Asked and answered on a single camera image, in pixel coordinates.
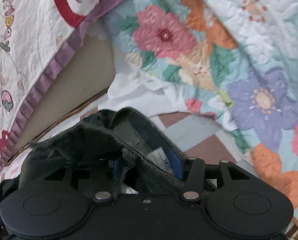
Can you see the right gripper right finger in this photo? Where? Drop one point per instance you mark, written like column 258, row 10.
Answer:
column 192, row 171

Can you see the dark blue denim jeans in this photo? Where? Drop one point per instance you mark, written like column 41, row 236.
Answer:
column 52, row 198

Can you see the checkered bed sheet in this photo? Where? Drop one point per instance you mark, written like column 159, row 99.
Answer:
column 195, row 136

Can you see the beige mattress edge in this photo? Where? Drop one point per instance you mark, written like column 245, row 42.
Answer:
column 61, row 90

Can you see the white bear print quilt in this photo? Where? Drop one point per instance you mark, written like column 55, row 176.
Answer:
column 37, row 40

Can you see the floral quilt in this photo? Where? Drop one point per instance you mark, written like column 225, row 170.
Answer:
column 233, row 60

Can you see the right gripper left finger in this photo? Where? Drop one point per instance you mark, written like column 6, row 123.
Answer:
column 107, row 178

